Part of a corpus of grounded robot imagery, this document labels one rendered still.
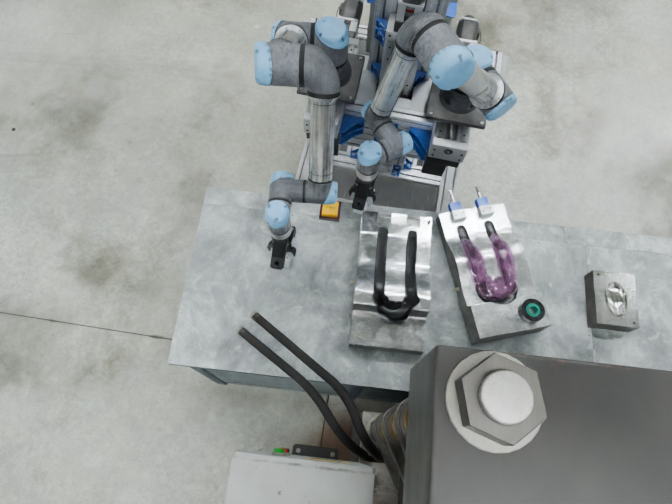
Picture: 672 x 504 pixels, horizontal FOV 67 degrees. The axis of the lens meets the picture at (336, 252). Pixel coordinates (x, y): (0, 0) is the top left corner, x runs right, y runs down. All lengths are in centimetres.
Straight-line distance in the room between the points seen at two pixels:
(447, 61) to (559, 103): 222
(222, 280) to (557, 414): 147
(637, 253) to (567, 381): 164
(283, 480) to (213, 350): 83
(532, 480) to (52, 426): 253
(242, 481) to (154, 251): 197
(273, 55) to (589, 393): 115
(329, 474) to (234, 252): 106
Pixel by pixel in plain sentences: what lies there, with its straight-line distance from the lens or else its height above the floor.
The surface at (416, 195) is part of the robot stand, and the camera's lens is 276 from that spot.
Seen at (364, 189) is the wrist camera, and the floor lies 100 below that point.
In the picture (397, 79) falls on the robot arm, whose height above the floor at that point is 136.
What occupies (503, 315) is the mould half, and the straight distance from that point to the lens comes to 187.
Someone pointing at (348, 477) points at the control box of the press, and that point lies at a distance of 115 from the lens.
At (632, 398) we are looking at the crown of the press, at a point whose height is 201.
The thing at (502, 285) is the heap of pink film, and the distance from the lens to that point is 191.
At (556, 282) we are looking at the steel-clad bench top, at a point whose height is 80.
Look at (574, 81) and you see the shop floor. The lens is 376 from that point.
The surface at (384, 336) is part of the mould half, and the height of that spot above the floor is 86.
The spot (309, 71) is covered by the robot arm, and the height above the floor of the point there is 149.
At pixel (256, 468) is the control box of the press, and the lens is 116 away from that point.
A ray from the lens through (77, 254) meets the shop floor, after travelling 310.
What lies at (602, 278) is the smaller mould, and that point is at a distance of 210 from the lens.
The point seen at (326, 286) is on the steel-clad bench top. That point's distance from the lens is 190.
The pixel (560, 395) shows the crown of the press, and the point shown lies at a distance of 68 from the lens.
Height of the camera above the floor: 262
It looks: 69 degrees down
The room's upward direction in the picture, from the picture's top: 3 degrees clockwise
